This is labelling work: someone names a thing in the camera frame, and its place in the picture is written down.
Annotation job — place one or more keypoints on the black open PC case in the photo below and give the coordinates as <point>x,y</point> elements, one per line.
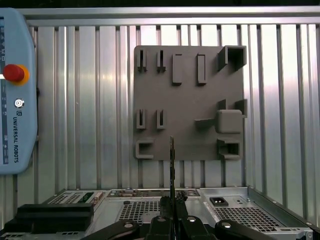
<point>155,207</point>

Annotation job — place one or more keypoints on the gray parts rack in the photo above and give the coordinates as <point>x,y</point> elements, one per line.
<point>190,100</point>

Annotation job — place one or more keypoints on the pale blue teach pendant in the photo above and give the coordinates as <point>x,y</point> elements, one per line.
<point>17,125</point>

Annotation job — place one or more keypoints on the RAM memory stick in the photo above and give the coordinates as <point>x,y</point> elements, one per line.
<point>172,162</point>

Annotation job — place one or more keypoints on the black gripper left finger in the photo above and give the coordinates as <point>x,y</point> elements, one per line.
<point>157,227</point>

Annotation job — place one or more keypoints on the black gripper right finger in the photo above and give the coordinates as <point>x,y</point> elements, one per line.
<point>191,227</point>

